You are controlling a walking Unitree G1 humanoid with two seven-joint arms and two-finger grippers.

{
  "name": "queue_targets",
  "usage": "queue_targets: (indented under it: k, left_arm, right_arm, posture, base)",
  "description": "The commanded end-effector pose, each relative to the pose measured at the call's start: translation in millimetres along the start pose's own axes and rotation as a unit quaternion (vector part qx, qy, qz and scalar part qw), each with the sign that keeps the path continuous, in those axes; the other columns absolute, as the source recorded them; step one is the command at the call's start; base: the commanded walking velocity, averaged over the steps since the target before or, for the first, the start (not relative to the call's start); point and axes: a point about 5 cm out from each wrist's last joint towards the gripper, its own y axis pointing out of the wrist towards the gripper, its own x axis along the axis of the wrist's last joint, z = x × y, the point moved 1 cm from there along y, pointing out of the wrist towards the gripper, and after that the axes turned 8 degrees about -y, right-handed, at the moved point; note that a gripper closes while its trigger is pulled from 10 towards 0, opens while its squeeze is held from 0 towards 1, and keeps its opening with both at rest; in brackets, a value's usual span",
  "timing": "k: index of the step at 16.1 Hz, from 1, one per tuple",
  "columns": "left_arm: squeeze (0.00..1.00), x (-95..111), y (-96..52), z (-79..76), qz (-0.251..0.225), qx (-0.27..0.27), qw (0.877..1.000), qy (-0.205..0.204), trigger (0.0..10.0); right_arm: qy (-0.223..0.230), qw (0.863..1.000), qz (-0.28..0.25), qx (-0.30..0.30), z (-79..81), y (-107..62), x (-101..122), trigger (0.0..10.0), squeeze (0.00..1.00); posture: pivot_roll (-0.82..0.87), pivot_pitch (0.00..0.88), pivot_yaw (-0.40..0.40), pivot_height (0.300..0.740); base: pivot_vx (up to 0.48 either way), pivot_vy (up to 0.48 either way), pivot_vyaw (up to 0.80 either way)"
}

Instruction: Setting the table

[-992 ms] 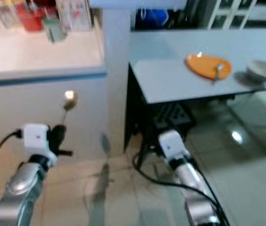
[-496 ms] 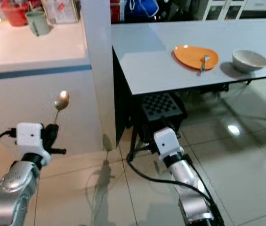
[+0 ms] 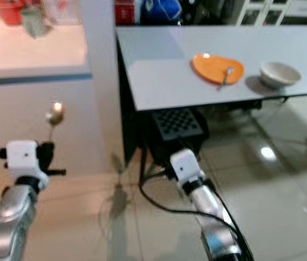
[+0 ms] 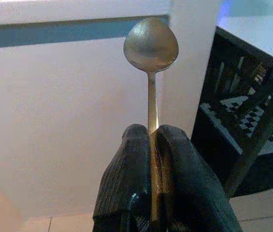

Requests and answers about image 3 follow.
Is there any orange plate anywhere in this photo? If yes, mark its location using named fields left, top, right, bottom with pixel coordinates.
left=191, top=53, right=245, bottom=86

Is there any beige ribbed bowl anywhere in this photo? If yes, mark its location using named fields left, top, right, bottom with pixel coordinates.
left=260, top=61, right=302, bottom=90

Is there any red instant noodle cup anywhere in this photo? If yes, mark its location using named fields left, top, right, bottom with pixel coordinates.
left=0, top=0, right=29, bottom=26

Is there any pale green plastic mug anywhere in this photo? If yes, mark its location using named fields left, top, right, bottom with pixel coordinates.
left=20, top=8, right=51, bottom=39

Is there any metal fork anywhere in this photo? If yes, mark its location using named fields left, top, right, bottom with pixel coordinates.
left=217, top=67, right=235, bottom=90

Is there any black perforated chair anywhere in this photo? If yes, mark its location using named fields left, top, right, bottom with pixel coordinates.
left=123, top=109, right=211, bottom=185

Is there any white glass door cabinet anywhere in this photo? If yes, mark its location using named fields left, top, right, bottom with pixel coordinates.
left=235, top=0, right=307, bottom=25

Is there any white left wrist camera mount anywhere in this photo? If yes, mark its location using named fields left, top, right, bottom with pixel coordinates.
left=7, top=140, right=41, bottom=188

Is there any cream printed food box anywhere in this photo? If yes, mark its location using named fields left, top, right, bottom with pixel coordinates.
left=42, top=0, right=82, bottom=25

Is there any blue fabric bag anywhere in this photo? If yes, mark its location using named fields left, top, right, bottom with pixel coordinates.
left=140, top=0, right=182, bottom=25

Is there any metal spoon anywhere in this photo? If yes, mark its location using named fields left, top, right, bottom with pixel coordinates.
left=46, top=102, right=65, bottom=142

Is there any red cardboard box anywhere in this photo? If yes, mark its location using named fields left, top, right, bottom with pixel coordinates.
left=115, top=0, right=135, bottom=26

